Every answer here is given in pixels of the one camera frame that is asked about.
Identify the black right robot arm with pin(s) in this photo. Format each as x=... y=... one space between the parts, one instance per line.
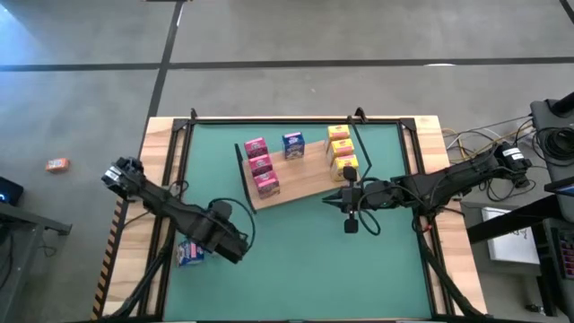
x=462 y=175

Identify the grey metal table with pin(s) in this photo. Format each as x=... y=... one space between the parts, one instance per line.
x=27 y=220

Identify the black metal table frame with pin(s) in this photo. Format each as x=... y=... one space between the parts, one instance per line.
x=180 y=124

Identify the dark tablet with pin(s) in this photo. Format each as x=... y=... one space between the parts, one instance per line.
x=560 y=186

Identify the wooden shelf with black brackets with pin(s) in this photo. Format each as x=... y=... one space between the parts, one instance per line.
x=305 y=179

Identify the pink cereal box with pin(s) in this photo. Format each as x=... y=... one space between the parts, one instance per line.
x=255 y=147
x=260 y=163
x=267 y=184

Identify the blue Frosted Flakes box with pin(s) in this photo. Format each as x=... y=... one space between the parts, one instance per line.
x=189 y=253
x=293 y=145

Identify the black beam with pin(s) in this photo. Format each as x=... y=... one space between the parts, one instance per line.
x=507 y=224

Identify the green table mat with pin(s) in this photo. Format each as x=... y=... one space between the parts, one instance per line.
x=314 y=278

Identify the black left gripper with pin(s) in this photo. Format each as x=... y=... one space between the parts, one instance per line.
x=233 y=249

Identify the black device with blue light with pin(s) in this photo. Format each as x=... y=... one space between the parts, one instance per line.
x=9 y=190

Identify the yellow Corn Pops box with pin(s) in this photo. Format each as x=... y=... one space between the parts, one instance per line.
x=342 y=147
x=337 y=132
x=340 y=162

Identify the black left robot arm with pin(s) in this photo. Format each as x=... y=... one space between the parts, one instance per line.
x=170 y=208

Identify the black power brick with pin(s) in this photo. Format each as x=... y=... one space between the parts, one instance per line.
x=520 y=180

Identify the small orange object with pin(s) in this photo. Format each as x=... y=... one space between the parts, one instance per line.
x=57 y=165

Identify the white board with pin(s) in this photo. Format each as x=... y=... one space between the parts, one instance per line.
x=511 y=247

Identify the grey stand base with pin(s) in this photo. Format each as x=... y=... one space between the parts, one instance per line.
x=542 y=112

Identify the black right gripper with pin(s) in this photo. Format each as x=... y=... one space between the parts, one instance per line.
x=374 y=195

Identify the yellow black striped strip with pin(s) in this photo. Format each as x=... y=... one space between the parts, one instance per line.
x=105 y=264

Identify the keypad with coloured keys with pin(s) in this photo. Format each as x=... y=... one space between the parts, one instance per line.
x=567 y=253

